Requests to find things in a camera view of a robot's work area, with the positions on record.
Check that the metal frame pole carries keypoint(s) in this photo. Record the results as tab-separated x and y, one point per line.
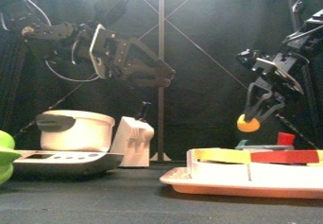
160	29

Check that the yellow orange toy fruit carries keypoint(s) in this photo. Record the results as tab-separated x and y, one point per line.
248	125

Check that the white toy organizer box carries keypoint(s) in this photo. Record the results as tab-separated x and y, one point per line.
219	172

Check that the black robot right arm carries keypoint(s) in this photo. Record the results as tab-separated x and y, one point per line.
308	35

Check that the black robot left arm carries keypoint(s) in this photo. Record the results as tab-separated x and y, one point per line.
51	32

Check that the yellow flat toy piece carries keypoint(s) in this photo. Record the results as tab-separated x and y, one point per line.
223	156

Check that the red flat toy piece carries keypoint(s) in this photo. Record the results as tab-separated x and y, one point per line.
286	157

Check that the small red toy block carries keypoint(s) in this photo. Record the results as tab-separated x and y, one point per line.
286	139

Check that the bright green toy vegetable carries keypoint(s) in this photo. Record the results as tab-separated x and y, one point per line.
4	168

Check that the grey toy kitchen scale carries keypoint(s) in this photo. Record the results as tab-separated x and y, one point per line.
63	165

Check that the pink plastic tray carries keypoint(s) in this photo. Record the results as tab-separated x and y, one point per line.
235	190

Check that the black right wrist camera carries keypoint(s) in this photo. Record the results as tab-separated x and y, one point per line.
248	57

